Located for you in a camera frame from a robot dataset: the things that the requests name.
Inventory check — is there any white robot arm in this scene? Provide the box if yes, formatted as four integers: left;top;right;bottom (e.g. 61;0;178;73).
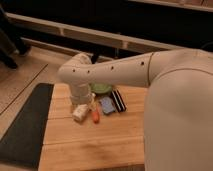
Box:
58;49;213;171

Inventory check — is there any green ceramic bowl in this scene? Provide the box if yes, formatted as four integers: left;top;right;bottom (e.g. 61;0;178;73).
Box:
91;83;112;94

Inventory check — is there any black striped brush block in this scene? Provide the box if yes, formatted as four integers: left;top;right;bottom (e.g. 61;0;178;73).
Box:
111;90;126;112

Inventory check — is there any blue sponge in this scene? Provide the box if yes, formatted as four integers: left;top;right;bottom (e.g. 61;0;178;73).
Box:
99;97;115;115

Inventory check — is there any orange carrot toy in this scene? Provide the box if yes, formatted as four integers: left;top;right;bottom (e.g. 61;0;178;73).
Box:
92;103;100;123

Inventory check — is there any white lotion bottle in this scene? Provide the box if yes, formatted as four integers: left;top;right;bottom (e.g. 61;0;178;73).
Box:
72;104;89;122

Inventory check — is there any dark floor mat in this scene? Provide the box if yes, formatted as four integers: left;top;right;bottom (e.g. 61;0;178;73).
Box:
0;83;54;169

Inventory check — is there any white shelf rail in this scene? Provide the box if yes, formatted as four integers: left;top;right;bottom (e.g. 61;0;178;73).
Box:
7;13;181;53

